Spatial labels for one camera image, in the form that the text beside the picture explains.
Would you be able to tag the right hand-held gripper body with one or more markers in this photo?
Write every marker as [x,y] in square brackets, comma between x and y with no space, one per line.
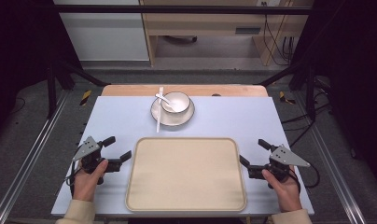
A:
[287,157]

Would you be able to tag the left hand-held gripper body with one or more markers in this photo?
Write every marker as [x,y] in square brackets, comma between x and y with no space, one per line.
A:
[87,148]

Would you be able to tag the person's right hand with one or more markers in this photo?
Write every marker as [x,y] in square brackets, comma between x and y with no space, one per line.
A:
[284,188]

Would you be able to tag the person's left hand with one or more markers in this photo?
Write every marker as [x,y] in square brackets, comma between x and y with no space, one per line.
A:
[86,183]

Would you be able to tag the yellow black floor tape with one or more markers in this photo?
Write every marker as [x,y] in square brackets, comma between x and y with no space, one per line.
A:
[284,98]
[85,97]

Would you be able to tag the white chopstick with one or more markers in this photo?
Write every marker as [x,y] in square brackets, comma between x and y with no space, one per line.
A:
[158,116]

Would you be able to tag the white spoon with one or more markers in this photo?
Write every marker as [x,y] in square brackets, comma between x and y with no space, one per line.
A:
[163,99]
[160,112]

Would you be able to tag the wooden table board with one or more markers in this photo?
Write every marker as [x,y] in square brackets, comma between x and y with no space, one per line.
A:
[130,90]

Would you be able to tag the white plate dark rim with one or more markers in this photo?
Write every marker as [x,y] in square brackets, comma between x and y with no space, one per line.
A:
[172,119]

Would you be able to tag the beige rectangular tray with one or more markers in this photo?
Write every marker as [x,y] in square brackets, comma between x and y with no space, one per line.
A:
[186,174]

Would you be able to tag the black metal stand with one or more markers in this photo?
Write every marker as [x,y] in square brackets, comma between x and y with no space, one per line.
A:
[53,87]
[309,87]

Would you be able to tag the white bowl dark rim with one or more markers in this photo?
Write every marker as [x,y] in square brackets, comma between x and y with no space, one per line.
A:
[179,101]

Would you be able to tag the white cabinet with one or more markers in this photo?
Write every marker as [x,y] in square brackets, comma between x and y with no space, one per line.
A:
[105,34]

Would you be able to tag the dark curtain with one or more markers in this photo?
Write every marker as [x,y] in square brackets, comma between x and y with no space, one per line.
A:
[351,62]
[18,46]

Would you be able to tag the black chair base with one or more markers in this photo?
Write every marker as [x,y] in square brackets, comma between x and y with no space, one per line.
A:
[181,39]

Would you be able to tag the light wooden desk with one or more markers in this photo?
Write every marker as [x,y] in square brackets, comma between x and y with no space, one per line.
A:
[205,26]

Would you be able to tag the aluminium floor rail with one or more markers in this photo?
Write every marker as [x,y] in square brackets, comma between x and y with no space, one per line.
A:
[336,174]
[28,161]

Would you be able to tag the black horizontal frame bar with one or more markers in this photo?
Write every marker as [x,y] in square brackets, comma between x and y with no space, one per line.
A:
[177,9]

